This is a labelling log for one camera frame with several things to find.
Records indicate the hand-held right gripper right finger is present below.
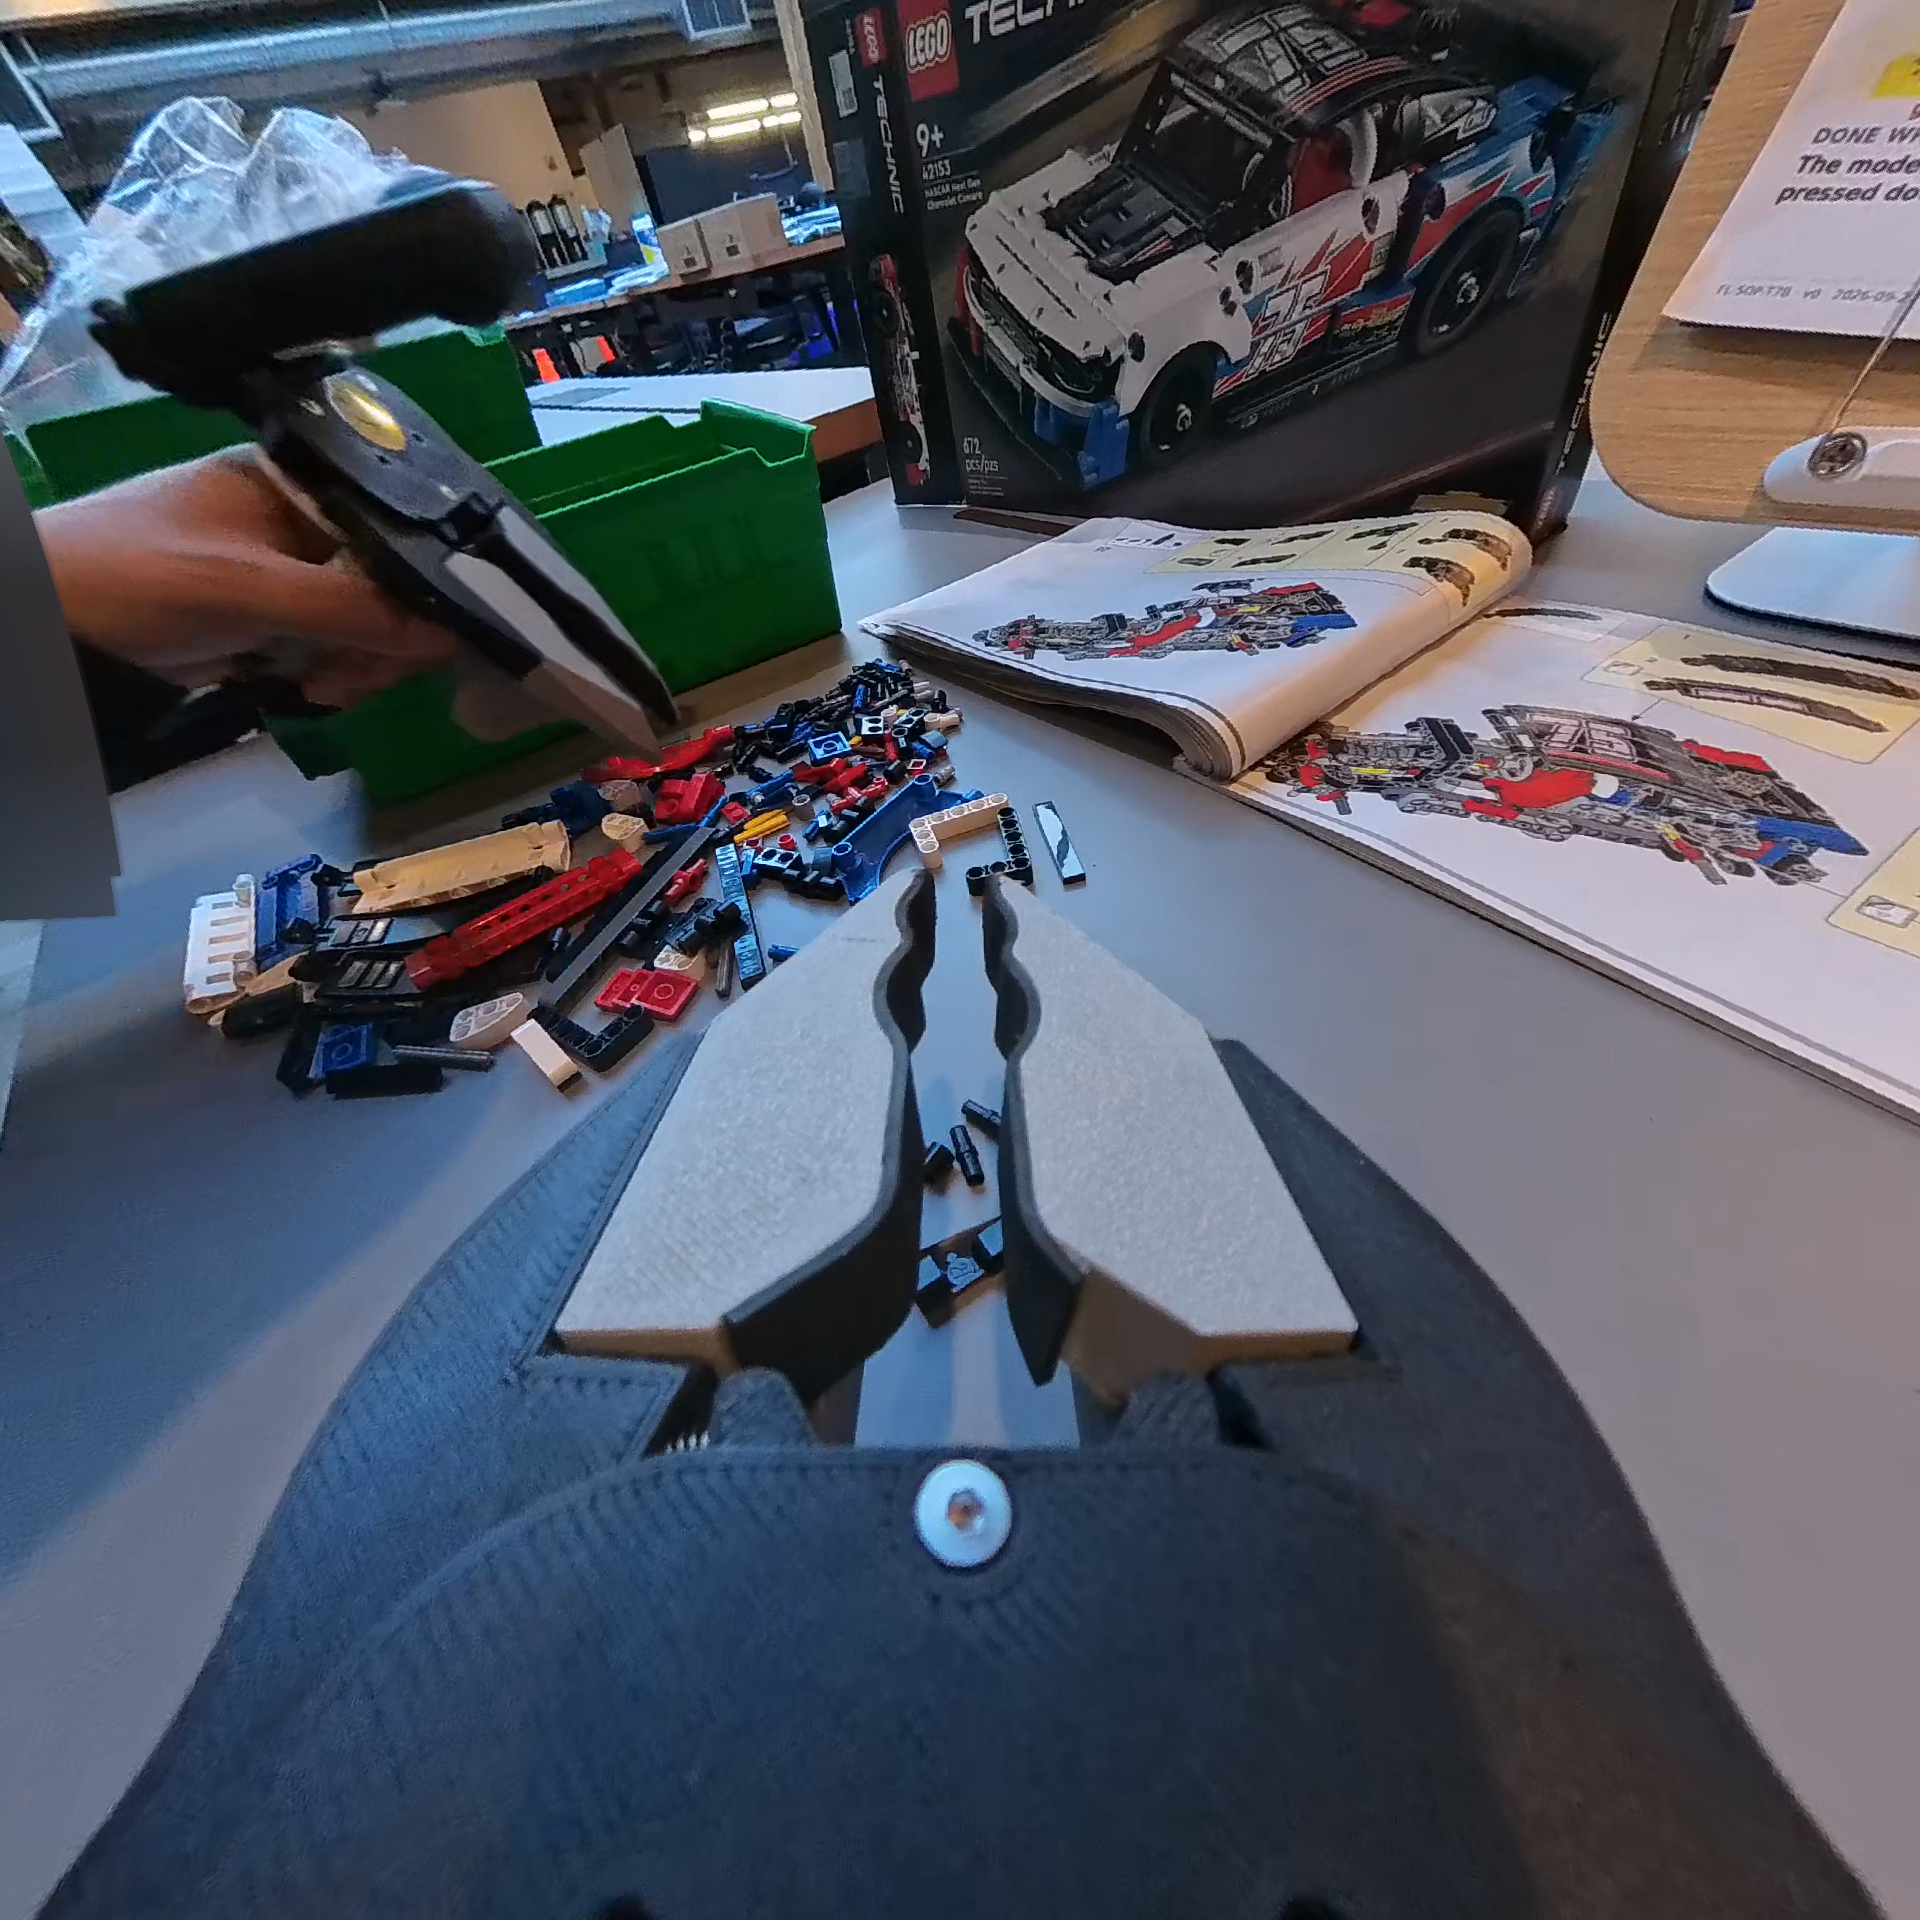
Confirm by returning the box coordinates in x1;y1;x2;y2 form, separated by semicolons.
984;872;1361;1385

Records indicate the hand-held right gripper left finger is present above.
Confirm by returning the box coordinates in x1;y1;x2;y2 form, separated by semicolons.
555;866;939;1402

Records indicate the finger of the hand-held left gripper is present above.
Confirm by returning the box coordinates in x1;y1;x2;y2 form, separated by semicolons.
451;662;596;748
449;508;683;754

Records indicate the green plastic bin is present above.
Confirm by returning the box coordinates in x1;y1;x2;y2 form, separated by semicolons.
6;326;842;804

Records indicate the pile of toy bricks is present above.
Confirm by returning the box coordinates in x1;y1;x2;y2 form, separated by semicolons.
184;661;1089;1096

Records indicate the black connector brick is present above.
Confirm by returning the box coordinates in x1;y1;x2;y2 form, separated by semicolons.
914;1223;1009;1325

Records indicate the person's left forearm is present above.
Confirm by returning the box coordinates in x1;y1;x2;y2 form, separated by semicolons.
76;637;302;789

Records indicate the grey desk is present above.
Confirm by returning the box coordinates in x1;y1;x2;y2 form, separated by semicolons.
0;479;1920;1920

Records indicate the person's left hand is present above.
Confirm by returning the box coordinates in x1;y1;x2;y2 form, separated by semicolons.
36;449;459;706

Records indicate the clear plastic bag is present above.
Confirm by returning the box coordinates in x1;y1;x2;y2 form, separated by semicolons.
0;95;453;393

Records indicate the white table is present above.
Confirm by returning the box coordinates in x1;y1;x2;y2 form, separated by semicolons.
526;368;880;452

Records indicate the cluttered work table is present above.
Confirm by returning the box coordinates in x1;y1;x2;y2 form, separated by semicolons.
509;230;848;324

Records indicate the open instruction booklet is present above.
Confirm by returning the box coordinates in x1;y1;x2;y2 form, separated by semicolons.
860;510;1920;1120

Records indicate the toy car set box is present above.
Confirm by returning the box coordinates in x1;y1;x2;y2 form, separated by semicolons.
796;0;1736;541

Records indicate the wooden document stand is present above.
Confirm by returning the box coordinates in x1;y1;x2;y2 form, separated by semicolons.
1590;0;1920;646

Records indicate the printed instruction sheet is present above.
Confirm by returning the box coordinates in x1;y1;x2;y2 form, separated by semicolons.
1662;0;1920;337

